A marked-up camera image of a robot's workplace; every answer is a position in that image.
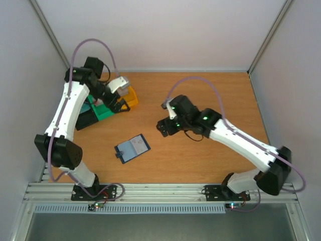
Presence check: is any aluminium front rail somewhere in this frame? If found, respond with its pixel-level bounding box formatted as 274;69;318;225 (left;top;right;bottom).
23;182;298;204

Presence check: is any blue card holder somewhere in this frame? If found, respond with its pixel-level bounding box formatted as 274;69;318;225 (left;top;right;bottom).
114;134;151;164

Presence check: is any black plastic bin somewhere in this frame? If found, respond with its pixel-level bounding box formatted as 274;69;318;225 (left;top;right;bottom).
75;102;98;131

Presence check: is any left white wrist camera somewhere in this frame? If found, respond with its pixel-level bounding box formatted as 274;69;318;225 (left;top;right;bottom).
107;76;130;96

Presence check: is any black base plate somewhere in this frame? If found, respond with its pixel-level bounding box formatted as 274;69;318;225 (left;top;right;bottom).
201;185;251;201
71;184;117;201

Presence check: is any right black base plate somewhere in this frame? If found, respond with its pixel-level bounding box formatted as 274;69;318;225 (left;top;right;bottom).
201;185;251;201

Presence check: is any yellow plastic bin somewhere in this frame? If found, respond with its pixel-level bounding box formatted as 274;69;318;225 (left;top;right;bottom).
118;86;138;108

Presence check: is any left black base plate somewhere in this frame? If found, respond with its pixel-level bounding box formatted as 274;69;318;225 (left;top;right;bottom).
71;184;117;201

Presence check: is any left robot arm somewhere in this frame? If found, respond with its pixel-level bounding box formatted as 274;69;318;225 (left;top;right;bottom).
34;57;130;200

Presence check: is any green plastic bin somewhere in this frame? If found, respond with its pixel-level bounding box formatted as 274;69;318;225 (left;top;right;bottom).
85;95;115;121

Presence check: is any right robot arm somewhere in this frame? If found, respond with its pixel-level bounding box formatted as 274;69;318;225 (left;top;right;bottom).
156;95;291;200

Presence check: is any grey slotted cable duct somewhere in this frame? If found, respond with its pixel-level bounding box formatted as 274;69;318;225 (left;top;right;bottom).
34;204;225;214

